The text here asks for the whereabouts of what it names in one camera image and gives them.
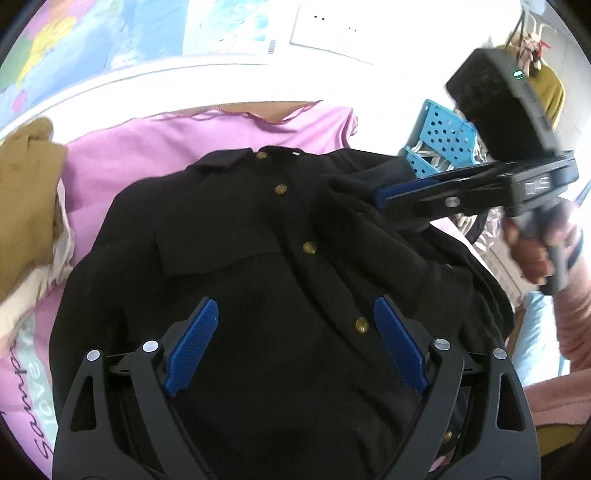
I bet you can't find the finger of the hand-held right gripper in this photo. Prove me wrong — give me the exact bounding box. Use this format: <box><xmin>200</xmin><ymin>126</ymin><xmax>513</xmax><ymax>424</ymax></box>
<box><xmin>375</xmin><ymin>161</ymin><xmax>508</xmax><ymax>207</ymax></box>
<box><xmin>382</xmin><ymin>178</ymin><xmax>511</xmax><ymax>228</ymax></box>

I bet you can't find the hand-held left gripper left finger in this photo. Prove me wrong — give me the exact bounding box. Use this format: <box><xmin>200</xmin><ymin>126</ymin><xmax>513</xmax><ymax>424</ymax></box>
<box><xmin>52</xmin><ymin>298</ymin><xmax>219</xmax><ymax>480</ymax></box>

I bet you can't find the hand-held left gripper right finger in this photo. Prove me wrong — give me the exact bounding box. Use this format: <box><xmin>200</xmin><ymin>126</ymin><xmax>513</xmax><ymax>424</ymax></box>
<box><xmin>373</xmin><ymin>295</ymin><xmax>541</xmax><ymax>480</ymax></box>

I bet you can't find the black buttoned coat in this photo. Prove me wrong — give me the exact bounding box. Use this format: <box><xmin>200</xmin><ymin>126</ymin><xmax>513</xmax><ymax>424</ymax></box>
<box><xmin>48</xmin><ymin>145</ymin><xmax>518</xmax><ymax>480</ymax></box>

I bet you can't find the person's right forearm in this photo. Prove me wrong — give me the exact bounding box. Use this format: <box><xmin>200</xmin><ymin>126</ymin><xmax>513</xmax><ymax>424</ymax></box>
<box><xmin>554</xmin><ymin>222</ymin><xmax>591</xmax><ymax>370</ymax></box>

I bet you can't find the person's right hand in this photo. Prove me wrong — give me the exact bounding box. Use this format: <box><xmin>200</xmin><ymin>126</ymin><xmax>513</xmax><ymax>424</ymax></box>
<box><xmin>502</xmin><ymin>216</ymin><xmax>551</xmax><ymax>285</ymax></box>

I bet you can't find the blue perforated plastic basket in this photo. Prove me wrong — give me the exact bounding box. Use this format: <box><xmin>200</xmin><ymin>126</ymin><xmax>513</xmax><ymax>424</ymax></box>
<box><xmin>418</xmin><ymin>99</ymin><xmax>478</xmax><ymax>164</ymax></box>
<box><xmin>399</xmin><ymin>147</ymin><xmax>444</xmax><ymax>180</ymax></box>

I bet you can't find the mustard hanging garment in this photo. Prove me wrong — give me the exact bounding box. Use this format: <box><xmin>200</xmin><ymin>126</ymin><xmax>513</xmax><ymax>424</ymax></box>
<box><xmin>496</xmin><ymin>44</ymin><xmax>566</xmax><ymax>134</ymax></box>

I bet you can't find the white plastic bag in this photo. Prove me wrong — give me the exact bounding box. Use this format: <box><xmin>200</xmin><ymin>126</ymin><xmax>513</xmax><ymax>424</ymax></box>
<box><xmin>462</xmin><ymin>208</ymin><xmax>522</xmax><ymax>296</ymax></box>

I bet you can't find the light blue cloth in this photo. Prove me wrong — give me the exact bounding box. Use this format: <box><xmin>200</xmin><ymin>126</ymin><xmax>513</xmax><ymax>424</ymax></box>
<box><xmin>512</xmin><ymin>291</ymin><xmax>570</xmax><ymax>384</ymax></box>

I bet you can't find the brown wooden headboard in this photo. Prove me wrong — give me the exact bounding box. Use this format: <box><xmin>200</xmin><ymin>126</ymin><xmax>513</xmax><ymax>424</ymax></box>
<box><xmin>217</xmin><ymin>99</ymin><xmax>324</xmax><ymax>125</ymax></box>

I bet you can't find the person's pink sweater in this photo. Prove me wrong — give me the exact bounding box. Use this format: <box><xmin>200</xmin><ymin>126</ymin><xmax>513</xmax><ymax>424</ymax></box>
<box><xmin>524</xmin><ymin>374</ymin><xmax>591</xmax><ymax>425</ymax></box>

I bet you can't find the cream cloth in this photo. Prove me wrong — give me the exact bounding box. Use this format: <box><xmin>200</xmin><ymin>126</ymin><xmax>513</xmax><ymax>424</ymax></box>
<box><xmin>0</xmin><ymin>185</ymin><xmax>77</xmax><ymax>342</ymax></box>

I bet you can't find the pink printed blanket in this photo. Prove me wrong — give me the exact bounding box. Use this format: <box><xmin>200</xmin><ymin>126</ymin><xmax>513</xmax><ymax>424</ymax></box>
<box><xmin>0</xmin><ymin>102</ymin><xmax>469</xmax><ymax>478</ymax></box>

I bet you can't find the mustard cloth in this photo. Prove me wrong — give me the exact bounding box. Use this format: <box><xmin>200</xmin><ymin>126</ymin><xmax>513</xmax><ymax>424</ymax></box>
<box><xmin>0</xmin><ymin>116</ymin><xmax>69</xmax><ymax>301</ymax></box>

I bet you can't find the white wall socket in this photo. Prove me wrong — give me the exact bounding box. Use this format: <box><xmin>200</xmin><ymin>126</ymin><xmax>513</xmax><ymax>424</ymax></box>
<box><xmin>290</xmin><ymin>4</ymin><xmax>345</xmax><ymax>54</ymax></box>
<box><xmin>337</xmin><ymin>11</ymin><xmax>407</xmax><ymax>65</ymax></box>

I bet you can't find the colourful wall map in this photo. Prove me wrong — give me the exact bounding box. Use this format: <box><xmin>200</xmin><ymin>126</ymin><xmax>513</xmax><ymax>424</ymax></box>
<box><xmin>0</xmin><ymin>0</ymin><xmax>289</xmax><ymax>121</ymax></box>

